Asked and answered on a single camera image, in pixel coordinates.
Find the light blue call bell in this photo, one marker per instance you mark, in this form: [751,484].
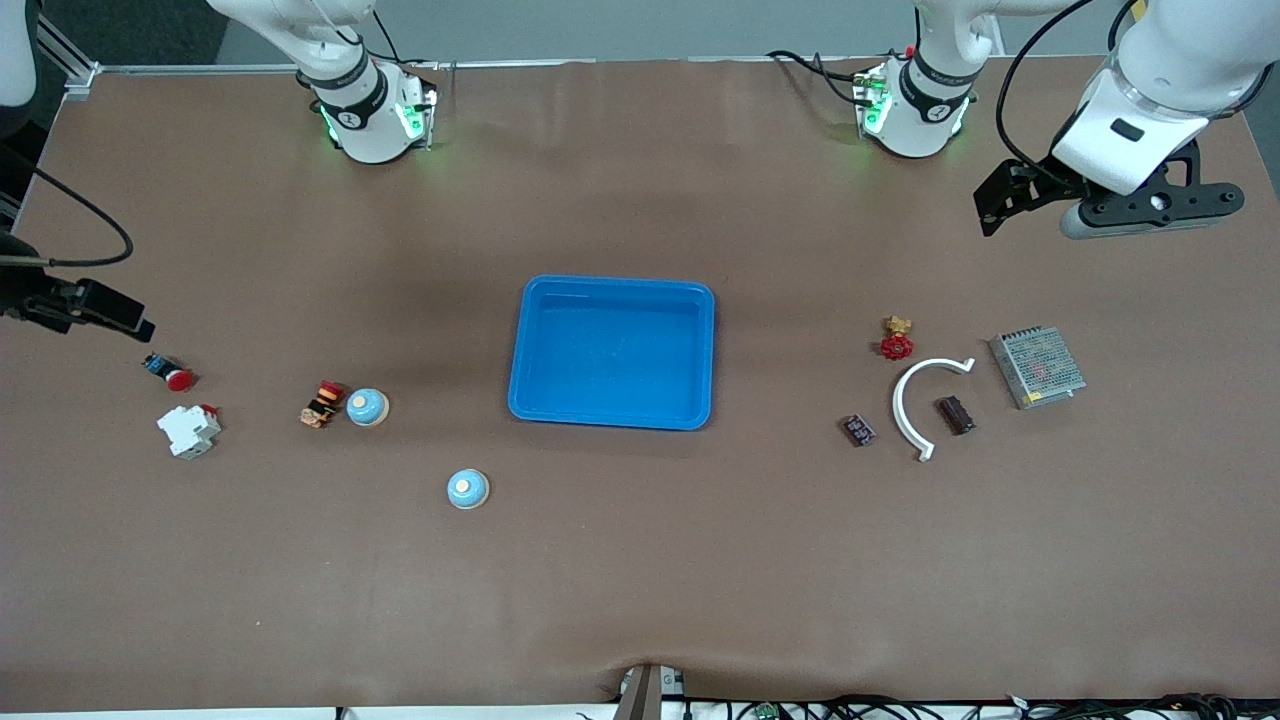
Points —
[467,489]
[367,407]

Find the long black capacitor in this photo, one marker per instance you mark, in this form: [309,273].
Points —
[955,415]

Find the blue plastic tray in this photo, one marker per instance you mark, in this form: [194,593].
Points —
[612,355]

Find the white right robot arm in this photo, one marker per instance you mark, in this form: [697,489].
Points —
[365,120]

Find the red orange emergency stop button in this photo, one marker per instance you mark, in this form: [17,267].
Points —
[324,404]

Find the red push button switch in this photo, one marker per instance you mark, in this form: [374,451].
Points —
[176,378]

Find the grey metal camera bracket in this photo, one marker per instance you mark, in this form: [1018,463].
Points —
[645,695]

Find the aluminium frame profile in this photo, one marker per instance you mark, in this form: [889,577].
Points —
[65,50]

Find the red handwheel brass valve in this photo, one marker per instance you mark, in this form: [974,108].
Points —
[897,345]

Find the aluminium table edge rail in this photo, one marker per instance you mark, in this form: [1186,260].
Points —
[200,69]

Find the white curved plastic bracket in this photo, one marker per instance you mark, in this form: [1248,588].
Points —
[898,405]

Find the metal mesh power supply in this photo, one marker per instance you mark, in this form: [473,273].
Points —
[1038,367]

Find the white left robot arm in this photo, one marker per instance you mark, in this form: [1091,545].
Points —
[925,110]

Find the white circuit breaker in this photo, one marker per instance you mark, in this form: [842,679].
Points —
[188,432]

